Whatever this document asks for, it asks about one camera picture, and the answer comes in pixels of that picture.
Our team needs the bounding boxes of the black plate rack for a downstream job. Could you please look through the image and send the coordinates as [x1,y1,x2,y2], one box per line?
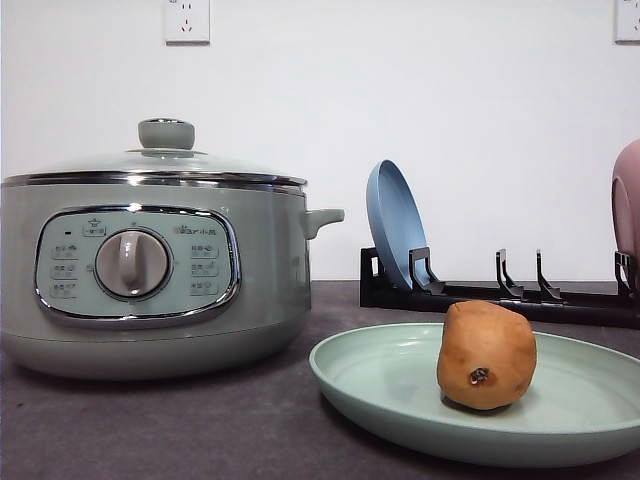
[360,248,640,328]

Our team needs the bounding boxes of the green plate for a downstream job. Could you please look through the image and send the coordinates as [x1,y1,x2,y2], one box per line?
[309,323,640,469]

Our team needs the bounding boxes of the glass steamer lid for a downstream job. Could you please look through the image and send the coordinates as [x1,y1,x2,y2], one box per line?
[0,118,307,188]

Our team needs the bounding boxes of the white wall socket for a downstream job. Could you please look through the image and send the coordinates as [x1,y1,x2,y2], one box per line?
[614,0,640,46]
[164,0,211,48]

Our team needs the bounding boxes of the white wall socket left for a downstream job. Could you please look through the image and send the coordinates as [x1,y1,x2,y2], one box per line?
[164,0,211,48]

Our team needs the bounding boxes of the pink plate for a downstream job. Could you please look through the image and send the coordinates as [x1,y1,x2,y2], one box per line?
[611,138,640,273]

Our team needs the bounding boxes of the green electric steamer pot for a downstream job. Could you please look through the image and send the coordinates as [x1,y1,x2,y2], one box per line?
[2,183,345,380]

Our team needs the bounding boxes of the brown potato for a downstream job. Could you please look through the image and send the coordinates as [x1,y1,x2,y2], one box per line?
[436,300,537,412]

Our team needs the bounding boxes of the white wall socket right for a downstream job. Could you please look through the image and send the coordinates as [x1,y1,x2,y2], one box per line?
[614,0,640,46]

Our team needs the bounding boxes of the blue plate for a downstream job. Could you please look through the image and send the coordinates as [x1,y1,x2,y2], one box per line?
[366,159,430,290]

